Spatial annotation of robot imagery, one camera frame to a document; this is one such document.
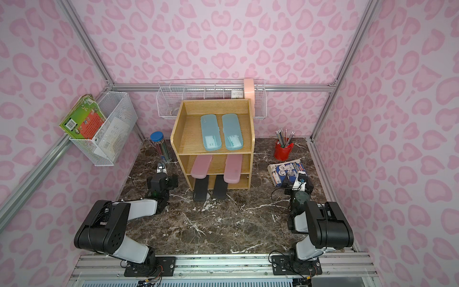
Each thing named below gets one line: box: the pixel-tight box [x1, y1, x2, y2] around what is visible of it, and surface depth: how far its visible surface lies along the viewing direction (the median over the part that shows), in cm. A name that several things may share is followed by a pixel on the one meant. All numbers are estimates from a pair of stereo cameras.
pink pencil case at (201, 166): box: [190, 154, 213, 180], surface depth 86 cm
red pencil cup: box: [274, 139, 295, 162], surface depth 108 cm
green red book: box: [59, 93, 107, 140], surface depth 73 cm
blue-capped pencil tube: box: [150, 130, 171, 163], surface depth 100 cm
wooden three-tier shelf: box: [170, 98, 256, 192], surface depth 82 cm
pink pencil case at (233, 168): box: [223, 154, 243, 185], surface depth 84 cm
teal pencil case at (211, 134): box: [200, 114, 222, 152], surface depth 78 cm
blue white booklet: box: [267, 157, 308, 188], surface depth 103 cm
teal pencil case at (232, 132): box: [221, 113, 244, 151], surface depth 78 cm
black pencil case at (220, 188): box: [212, 174, 229, 200], surface depth 95 cm
